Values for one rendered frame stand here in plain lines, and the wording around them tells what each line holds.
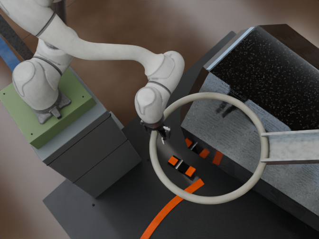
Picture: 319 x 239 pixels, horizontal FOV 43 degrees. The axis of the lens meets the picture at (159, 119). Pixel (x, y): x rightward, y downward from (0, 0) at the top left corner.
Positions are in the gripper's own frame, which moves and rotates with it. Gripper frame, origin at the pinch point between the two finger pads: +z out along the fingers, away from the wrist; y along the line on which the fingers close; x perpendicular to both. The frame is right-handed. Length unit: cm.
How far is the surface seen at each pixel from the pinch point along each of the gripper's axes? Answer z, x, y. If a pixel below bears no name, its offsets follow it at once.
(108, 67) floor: 90, 70, -78
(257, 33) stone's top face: -1, 65, 27
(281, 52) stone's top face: -2, 57, 40
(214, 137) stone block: 19.3, 15.0, 21.3
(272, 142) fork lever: -8.9, 9.7, 47.3
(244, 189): -10.5, -13.2, 42.4
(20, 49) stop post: 57, 48, -129
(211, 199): -10.7, -21.2, 31.7
